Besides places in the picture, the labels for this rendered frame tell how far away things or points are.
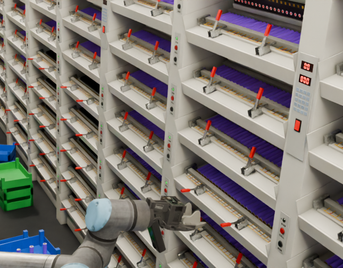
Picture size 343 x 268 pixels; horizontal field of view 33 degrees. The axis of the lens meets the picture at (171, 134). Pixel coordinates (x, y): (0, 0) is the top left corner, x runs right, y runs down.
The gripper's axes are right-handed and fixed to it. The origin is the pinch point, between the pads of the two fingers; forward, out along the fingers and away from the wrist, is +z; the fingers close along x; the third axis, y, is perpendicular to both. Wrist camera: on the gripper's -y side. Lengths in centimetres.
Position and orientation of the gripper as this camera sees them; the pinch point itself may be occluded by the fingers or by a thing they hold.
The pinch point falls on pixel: (198, 222)
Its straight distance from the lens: 182.5
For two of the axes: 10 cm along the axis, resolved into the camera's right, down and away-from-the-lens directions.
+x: -4.6, -3.3, 8.2
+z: 8.5, 0.9, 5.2
